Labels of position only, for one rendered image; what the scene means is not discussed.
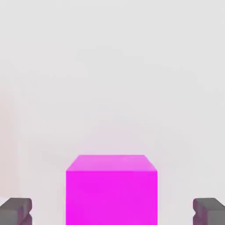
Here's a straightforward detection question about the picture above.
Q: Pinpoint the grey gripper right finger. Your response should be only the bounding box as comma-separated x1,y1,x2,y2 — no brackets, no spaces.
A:
192,197,225,225

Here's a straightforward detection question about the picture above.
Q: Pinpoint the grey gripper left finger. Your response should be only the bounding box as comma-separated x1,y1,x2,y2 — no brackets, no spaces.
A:
0,197,33,225

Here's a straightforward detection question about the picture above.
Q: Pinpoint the small magenta cube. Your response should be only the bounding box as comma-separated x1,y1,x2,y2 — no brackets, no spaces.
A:
65,154,158,225

